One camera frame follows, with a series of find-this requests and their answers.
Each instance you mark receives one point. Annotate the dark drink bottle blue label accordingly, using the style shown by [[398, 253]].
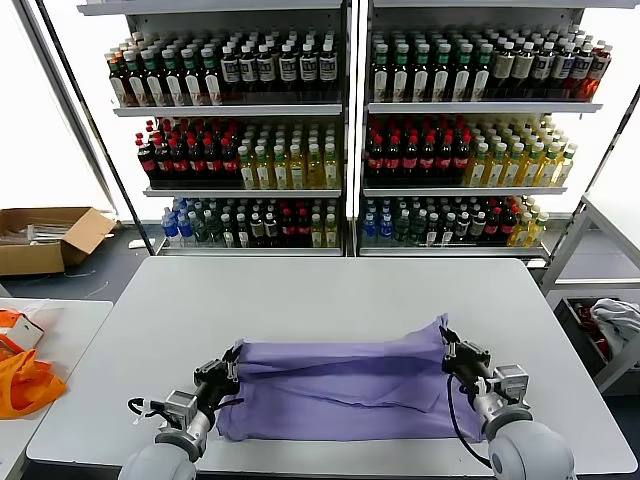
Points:
[[249, 70], [267, 69], [231, 70], [308, 68], [562, 67], [580, 67], [328, 67], [289, 69], [542, 67]]

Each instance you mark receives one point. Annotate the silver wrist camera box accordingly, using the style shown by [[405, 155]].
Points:
[[511, 382], [181, 406]]

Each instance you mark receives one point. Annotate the red cap cola bottle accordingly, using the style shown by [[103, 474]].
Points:
[[214, 164], [445, 162], [393, 162], [428, 162], [164, 165], [180, 165], [197, 164], [376, 162], [147, 165], [410, 162], [231, 163], [461, 161]]

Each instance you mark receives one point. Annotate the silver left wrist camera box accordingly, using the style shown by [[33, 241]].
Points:
[[181, 406]]

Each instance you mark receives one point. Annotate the grey shelf unit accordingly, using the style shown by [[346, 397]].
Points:
[[230, 110], [480, 107]]

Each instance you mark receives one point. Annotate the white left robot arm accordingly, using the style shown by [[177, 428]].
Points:
[[155, 460]]

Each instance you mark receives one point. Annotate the amber tea bottle grey cap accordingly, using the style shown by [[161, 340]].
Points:
[[118, 85]]

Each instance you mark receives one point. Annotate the small white carton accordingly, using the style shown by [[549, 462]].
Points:
[[27, 332]]

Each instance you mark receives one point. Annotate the black slanted pole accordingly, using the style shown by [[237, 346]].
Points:
[[613, 150], [93, 120]]

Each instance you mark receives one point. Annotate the yellow juice bottle green label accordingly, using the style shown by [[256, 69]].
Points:
[[247, 172], [495, 172], [531, 172], [281, 172], [512, 172], [477, 172], [332, 172], [565, 170], [263, 172], [548, 172], [315, 172], [298, 172]]

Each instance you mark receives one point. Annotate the white crumpled cloth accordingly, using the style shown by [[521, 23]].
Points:
[[617, 320]]

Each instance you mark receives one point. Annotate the red drink bottle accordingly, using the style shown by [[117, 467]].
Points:
[[597, 70]]

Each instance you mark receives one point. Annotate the clear plastic bag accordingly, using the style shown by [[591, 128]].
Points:
[[30, 306]]

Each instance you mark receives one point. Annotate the white side table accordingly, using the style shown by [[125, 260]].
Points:
[[75, 320]]

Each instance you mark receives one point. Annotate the purple t-shirt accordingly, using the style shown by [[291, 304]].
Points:
[[340, 395]]

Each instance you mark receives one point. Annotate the grey window post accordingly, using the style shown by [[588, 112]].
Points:
[[67, 107]]

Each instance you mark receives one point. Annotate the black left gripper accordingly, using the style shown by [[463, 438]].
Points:
[[212, 375]]

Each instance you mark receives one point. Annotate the brown cardboard box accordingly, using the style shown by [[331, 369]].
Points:
[[30, 260]]

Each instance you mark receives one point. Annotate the small yellow juice bottle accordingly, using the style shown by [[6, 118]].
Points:
[[539, 227], [331, 234], [521, 232], [317, 234]]

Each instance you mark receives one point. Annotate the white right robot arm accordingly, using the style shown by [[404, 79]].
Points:
[[530, 450]]

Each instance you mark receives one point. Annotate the dark drink bottle beige label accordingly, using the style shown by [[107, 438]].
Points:
[[524, 67], [505, 67]]

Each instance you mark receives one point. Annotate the grey metal frame table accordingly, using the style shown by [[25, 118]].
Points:
[[617, 220]]

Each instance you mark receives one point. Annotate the white paper scrap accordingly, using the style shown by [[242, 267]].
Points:
[[135, 244]]

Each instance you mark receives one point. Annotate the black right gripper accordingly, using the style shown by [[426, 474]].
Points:
[[470, 360]]

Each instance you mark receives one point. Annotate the clear plastic packaging bundle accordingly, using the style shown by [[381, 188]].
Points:
[[35, 232]]

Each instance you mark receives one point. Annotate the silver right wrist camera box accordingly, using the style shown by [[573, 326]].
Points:
[[511, 382]]

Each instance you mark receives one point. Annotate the small red label cola bottle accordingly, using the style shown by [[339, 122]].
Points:
[[287, 229], [493, 225], [302, 229], [509, 222]]

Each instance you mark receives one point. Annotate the dark green bottle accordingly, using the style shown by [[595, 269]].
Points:
[[215, 230], [419, 229], [403, 229], [201, 229]]

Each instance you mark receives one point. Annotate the blue water bottle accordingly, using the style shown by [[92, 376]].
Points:
[[370, 227], [186, 226], [170, 225], [386, 227]]

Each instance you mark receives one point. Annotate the black crate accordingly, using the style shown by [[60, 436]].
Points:
[[567, 320]]

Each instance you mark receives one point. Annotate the green label tea bottle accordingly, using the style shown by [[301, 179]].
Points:
[[152, 82], [481, 75], [442, 75], [212, 82], [192, 82], [421, 75], [381, 75], [462, 75], [134, 82], [401, 75], [172, 82]]

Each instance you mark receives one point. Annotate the red cloth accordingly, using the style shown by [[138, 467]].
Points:
[[592, 330]]

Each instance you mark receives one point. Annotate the orange fabric bag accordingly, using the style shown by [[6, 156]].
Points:
[[25, 385]]

